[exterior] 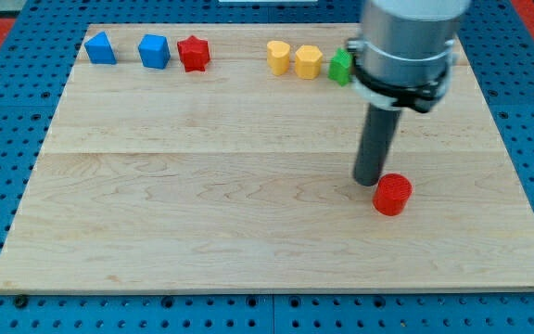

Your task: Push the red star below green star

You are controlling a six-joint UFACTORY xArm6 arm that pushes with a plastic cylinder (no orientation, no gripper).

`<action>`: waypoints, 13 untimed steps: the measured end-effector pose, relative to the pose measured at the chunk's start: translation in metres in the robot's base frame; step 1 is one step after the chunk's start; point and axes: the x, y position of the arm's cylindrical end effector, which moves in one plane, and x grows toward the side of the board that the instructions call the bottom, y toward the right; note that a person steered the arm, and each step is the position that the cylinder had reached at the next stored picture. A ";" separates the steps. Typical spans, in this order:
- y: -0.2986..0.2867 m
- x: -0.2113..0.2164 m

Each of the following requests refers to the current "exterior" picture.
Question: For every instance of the green star block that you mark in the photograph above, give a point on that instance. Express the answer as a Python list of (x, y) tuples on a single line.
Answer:
[(340, 67)]

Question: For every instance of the red cylinder block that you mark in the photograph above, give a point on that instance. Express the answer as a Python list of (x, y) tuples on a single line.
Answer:
[(392, 194)]

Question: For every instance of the yellow hexagon block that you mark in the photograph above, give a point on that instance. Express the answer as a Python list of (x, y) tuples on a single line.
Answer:
[(308, 61)]

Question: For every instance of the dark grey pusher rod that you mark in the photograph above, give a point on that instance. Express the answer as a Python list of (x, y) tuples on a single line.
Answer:
[(377, 136)]

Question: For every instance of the light wooden board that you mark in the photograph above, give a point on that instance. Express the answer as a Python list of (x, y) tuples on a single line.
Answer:
[(235, 181)]

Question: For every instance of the blue cube block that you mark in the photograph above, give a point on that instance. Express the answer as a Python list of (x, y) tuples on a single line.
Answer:
[(154, 51)]

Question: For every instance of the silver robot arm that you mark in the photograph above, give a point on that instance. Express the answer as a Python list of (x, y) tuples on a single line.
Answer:
[(402, 56)]

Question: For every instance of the yellow heart block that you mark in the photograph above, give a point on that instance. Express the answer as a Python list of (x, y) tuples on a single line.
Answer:
[(278, 56)]

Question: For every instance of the blue triangular prism block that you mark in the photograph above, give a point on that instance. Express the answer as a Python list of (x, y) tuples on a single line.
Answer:
[(99, 49)]

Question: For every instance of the red star block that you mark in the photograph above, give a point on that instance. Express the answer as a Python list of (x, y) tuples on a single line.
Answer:
[(194, 53)]

